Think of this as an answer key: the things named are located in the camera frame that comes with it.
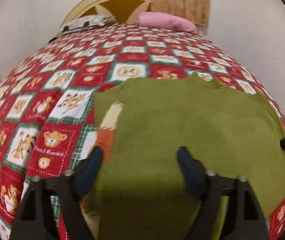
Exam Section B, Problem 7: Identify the green orange striped knit sweater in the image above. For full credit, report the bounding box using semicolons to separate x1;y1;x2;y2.
86;76;285;240

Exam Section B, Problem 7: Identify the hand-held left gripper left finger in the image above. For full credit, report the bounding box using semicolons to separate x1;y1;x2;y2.
10;146;104;240

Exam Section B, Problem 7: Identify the red bear print bedspread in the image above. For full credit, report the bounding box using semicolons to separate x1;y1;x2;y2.
0;21;285;240

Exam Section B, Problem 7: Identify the car print pillow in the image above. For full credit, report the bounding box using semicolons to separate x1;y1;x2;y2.
57;15;118;37

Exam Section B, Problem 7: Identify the cream wooden bed headboard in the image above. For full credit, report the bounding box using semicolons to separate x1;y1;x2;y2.
64;0;155;29

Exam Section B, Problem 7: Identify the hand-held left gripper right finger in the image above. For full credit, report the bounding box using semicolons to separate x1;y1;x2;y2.
177;146;269;240

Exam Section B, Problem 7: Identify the beige floral window curtain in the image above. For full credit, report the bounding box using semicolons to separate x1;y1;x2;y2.
151;0;211;28

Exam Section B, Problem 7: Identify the pink pillow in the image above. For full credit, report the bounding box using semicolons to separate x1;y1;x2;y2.
138;12;197;33

